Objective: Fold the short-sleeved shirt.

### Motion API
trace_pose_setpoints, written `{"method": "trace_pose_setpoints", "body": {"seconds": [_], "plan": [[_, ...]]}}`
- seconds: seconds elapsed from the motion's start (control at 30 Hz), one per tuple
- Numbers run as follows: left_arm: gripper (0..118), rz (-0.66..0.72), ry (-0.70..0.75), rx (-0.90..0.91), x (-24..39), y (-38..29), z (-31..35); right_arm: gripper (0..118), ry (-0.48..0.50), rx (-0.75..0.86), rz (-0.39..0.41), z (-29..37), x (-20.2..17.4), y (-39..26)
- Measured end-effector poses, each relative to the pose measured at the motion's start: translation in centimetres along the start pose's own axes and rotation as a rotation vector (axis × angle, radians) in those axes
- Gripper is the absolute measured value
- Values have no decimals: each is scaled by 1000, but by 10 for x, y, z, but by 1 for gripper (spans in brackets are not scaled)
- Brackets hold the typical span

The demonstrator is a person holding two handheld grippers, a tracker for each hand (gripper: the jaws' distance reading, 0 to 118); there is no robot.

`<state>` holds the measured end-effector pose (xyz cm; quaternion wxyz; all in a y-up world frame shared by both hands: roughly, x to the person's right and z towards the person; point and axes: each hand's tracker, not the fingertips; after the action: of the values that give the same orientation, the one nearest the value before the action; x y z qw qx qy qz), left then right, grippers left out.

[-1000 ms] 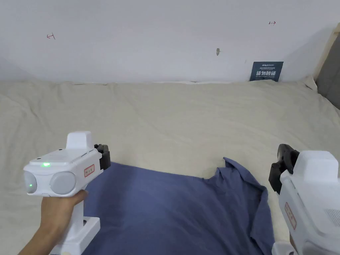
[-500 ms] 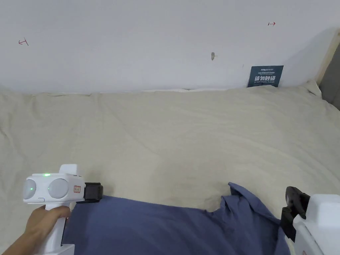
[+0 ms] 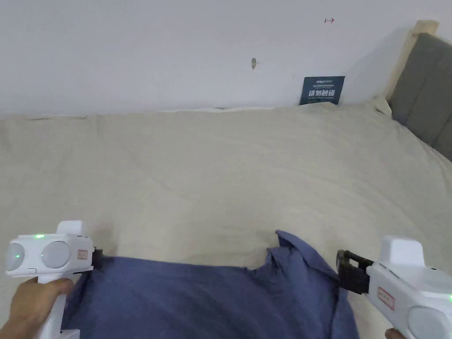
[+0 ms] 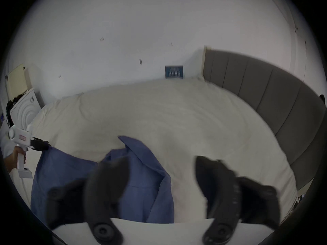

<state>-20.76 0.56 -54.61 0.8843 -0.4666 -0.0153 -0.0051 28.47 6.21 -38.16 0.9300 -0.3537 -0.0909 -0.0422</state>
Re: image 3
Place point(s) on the person's right hand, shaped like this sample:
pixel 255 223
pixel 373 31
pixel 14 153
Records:
pixel 395 334

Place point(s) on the dark blue printed sign card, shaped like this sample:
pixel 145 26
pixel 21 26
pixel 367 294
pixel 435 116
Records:
pixel 322 91

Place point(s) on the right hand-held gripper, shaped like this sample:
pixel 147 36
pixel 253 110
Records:
pixel 406 282

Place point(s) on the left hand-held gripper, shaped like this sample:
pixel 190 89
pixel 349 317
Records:
pixel 53 254

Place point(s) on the grey padded headboard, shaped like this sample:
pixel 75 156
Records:
pixel 423 91

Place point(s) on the dark blue shirt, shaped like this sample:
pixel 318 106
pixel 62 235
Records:
pixel 197 300

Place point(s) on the bed with beige sheet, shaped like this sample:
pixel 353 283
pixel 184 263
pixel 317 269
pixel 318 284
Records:
pixel 219 169

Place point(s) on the person's left hand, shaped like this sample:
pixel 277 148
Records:
pixel 33 300

